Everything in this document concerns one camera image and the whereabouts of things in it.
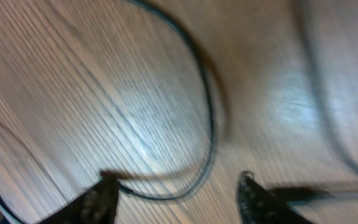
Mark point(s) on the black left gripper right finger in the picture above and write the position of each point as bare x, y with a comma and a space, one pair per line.
258, 206

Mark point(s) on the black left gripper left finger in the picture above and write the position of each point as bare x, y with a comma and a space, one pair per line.
98, 205

